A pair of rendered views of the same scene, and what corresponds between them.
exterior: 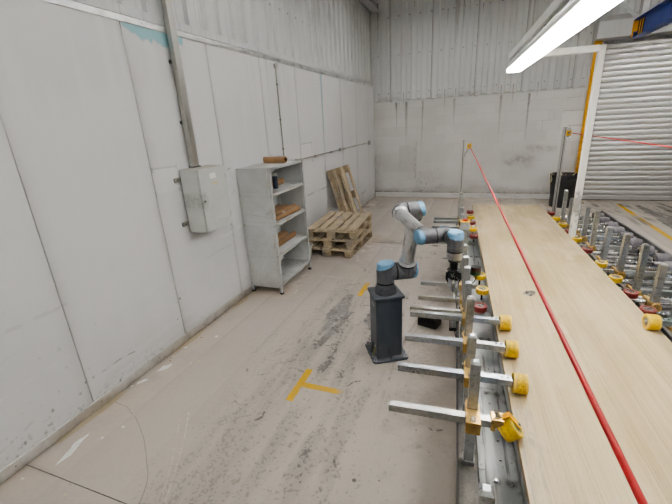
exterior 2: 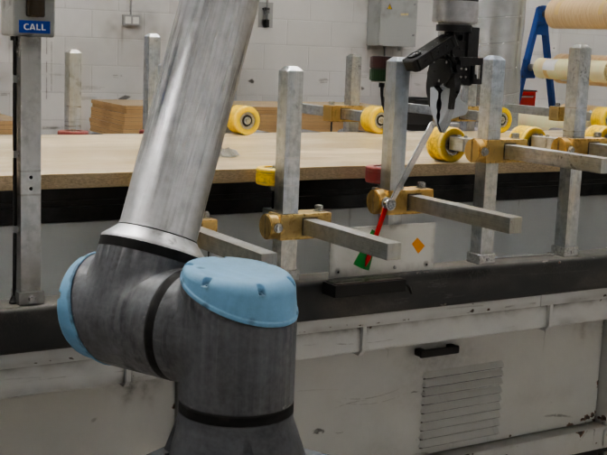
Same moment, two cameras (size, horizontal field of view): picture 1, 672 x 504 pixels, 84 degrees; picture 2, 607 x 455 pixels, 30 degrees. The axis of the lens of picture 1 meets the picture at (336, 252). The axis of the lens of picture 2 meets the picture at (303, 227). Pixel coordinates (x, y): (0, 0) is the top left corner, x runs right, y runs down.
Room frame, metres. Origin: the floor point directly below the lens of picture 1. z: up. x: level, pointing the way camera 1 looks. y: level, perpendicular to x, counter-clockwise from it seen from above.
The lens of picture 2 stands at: (3.93, 0.57, 1.16)
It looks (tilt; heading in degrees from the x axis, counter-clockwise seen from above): 9 degrees down; 220
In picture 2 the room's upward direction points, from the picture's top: 2 degrees clockwise
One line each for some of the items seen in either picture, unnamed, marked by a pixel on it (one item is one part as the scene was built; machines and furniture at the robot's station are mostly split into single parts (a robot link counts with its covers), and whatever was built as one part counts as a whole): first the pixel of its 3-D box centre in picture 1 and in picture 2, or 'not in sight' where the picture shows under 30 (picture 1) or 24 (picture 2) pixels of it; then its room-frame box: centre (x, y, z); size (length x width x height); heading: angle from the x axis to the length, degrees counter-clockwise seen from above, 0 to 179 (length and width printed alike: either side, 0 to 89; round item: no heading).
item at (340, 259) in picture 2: not in sight; (383, 249); (2.10, -0.76, 0.75); 0.26 x 0.01 x 0.10; 162
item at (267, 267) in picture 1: (277, 224); not in sight; (4.73, 0.74, 0.78); 0.90 x 0.45 x 1.55; 159
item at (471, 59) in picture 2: (453, 269); (454, 56); (2.01, -0.68, 1.14); 0.09 x 0.08 x 0.12; 162
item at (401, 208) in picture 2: not in sight; (398, 200); (2.04, -0.77, 0.85); 0.14 x 0.06 x 0.05; 162
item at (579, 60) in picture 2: (467, 340); (572, 151); (1.59, -0.63, 0.94); 0.04 x 0.04 x 0.48; 72
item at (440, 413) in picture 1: (438, 413); not in sight; (1.11, -0.35, 0.95); 0.37 x 0.03 x 0.03; 72
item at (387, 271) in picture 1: (386, 271); (232, 330); (2.90, -0.41, 0.79); 0.17 x 0.15 x 0.18; 97
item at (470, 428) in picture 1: (472, 415); not in sight; (1.09, -0.47, 0.95); 0.14 x 0.06 x 0.05; 162
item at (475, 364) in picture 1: (471, 414); not in sight; (1.11, -0.47, 0.93); 0.04 x 0.04 x 0.48; 72
